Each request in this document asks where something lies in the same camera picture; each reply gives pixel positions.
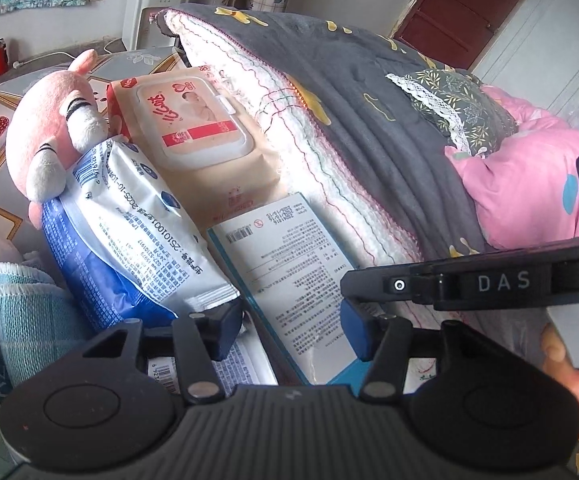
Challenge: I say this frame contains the white blue medicine box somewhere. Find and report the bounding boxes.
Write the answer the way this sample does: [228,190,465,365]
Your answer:
[207,194,370,390]

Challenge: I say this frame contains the white blue tissue pack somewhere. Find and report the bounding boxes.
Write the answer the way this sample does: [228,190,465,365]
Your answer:
[42,136,239,332]

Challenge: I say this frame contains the green checkered towel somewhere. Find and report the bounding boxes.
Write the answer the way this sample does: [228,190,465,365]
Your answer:
[0,262,94,386]

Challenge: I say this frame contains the beige wet wipes pack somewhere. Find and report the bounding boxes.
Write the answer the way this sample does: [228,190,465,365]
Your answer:
[107,66,287,231]

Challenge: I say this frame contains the pink plush toy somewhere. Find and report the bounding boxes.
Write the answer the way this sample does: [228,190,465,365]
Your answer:
[6,49,110,229]

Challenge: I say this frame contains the pink pillow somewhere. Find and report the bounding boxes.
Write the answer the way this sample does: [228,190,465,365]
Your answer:
[445,84,579,249]

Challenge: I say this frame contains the dark floral lace pillow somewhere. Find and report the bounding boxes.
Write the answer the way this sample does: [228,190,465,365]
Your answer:
[386,68,517,158]

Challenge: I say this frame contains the fruit pattern table cover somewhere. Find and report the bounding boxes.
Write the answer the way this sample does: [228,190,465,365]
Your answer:
[0,49,184,275]

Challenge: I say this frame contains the dark red door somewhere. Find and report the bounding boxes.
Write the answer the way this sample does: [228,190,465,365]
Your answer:
[393,0,521,68]

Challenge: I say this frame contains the white water dispenser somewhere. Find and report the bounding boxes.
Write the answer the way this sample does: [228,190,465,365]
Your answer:
[121,0,188,51]

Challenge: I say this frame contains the white power cable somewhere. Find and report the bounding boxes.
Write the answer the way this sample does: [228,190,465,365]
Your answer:
[11,37,126,71]

